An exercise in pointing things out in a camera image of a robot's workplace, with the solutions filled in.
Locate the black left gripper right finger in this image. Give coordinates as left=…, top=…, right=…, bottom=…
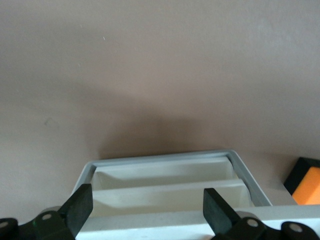
left=203, top=187, right=316, bottom=240

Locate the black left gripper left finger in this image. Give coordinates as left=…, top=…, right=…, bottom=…
left=0, top=183, right=94, bottom=240

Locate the white drawer cabinet housing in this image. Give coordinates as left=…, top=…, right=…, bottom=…
left=70, top=149, right=274, bottom=208

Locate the orange button enclosure box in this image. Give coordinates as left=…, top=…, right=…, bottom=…
left=283, top=156, right=320, bottom=206

